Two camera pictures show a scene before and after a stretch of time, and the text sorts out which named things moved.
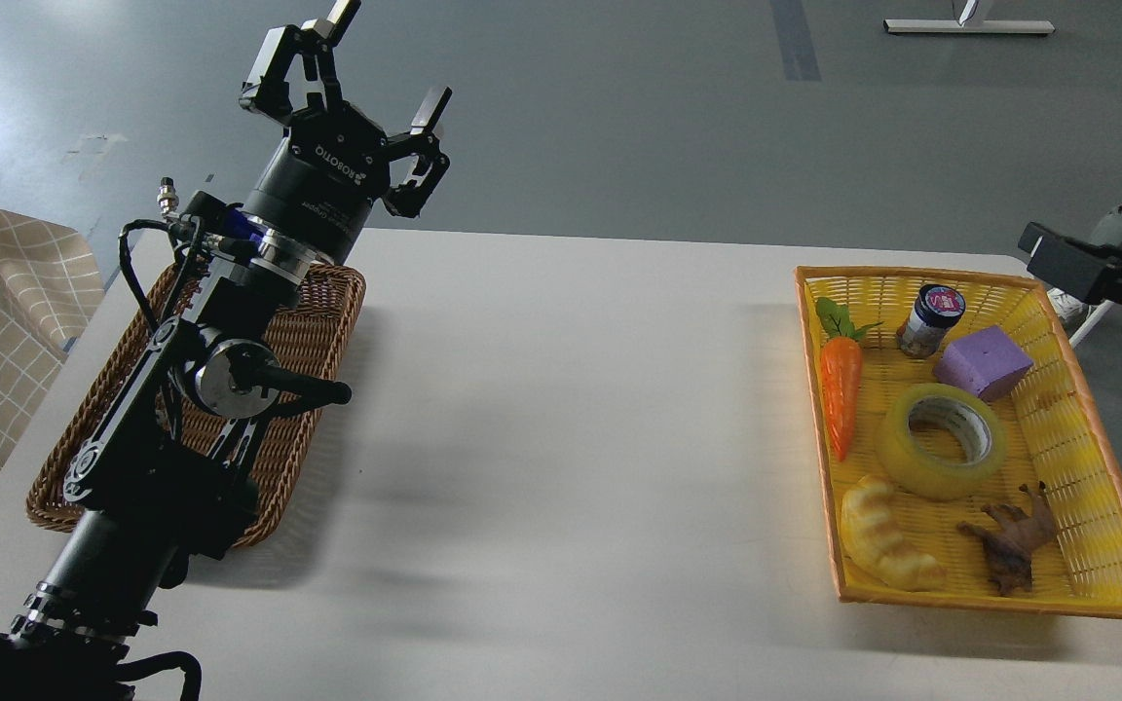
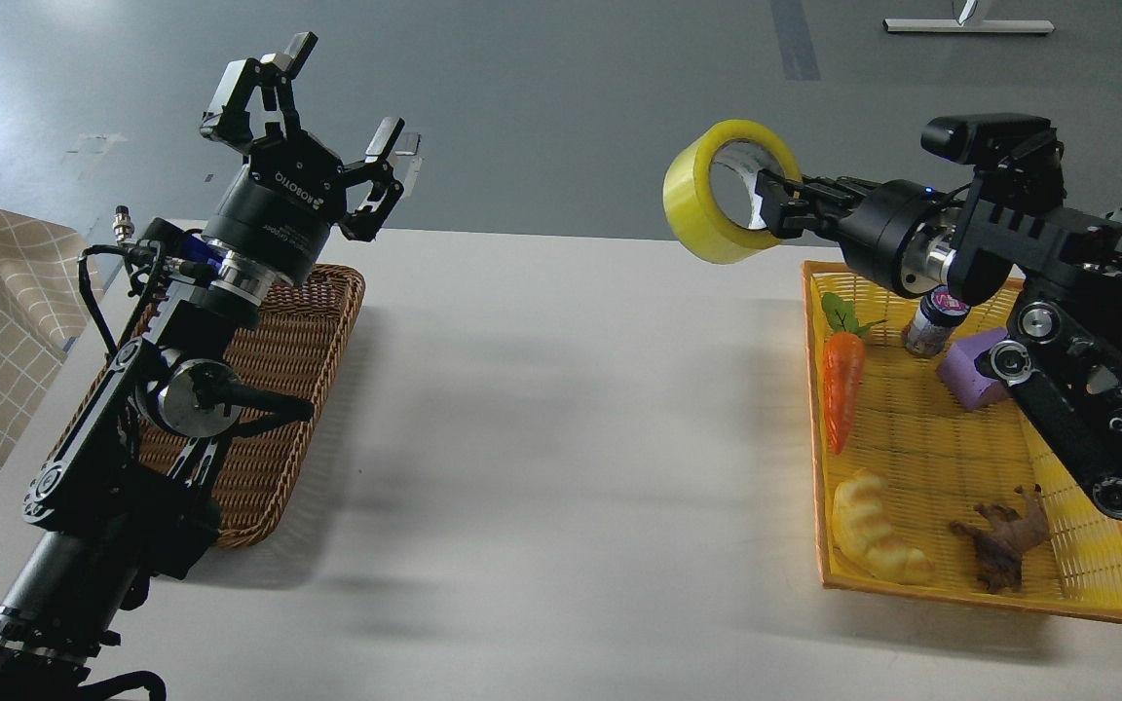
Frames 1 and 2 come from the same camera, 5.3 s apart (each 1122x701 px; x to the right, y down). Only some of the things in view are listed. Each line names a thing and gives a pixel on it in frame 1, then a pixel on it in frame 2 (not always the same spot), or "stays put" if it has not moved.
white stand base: [933, 25] stays put
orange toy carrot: [841, 356] stays put
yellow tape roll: [910, 470] → [693, 222]
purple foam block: [983, 362] stays put
